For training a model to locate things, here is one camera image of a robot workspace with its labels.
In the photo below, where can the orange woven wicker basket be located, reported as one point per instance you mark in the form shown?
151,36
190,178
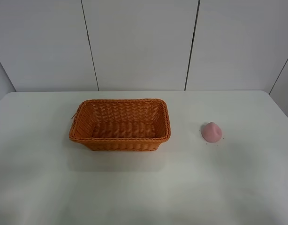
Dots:
121,124

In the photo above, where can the pink peach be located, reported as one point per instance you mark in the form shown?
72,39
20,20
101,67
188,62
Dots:
211,132

